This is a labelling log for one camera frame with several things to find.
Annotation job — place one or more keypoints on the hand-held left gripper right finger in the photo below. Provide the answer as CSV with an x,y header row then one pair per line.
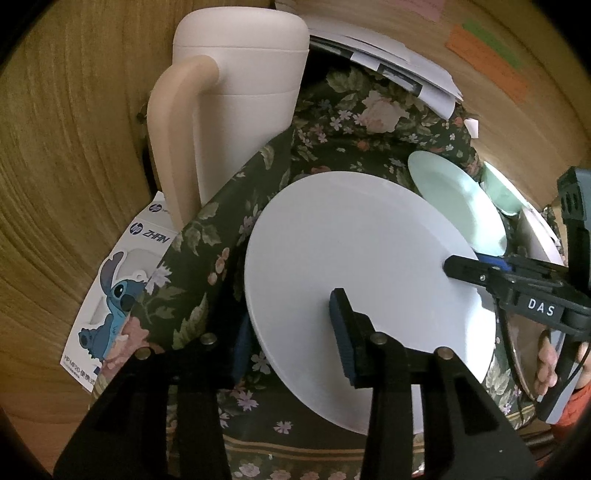
x,y
341,337

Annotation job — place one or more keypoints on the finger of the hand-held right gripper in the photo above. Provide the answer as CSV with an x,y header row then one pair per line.
x,y
471,273
496,261

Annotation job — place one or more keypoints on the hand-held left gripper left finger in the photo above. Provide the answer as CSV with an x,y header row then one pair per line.
x,y
241,350

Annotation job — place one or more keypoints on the pale green bowl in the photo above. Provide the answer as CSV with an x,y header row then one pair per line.
x,y
501,189

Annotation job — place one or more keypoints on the white plate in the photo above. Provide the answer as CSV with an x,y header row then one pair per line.
x,y
346,240

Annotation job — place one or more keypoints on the person's right forearm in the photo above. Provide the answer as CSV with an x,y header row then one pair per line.
x,y
577,415

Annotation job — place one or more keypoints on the person's right hand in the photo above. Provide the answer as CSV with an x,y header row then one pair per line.
x,y
547,364

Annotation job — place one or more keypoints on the white bowl with dark pattern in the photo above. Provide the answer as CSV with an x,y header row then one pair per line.
x,y
538,235

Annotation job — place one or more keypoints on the pale green plate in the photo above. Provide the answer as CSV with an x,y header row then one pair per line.
x,y
452,198

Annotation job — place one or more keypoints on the small white paper scrap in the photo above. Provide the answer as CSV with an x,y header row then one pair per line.
x,y
472,128

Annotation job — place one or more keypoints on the white box with cartoon print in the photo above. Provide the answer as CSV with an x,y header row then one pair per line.
x,y
106,277

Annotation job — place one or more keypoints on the dark floral tablecloth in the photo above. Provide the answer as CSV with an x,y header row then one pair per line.
x,y
351,134

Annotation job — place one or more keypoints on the orange sticky note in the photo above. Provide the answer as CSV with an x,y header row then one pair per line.
x,y
485,60

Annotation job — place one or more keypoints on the green sticky note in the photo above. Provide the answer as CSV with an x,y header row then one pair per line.
x,y
498,46

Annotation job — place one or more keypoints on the stack of papers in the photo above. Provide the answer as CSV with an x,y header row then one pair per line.
x,y
406,60

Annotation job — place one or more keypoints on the pink sticky note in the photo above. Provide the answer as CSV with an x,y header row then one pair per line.
x,y
415,7

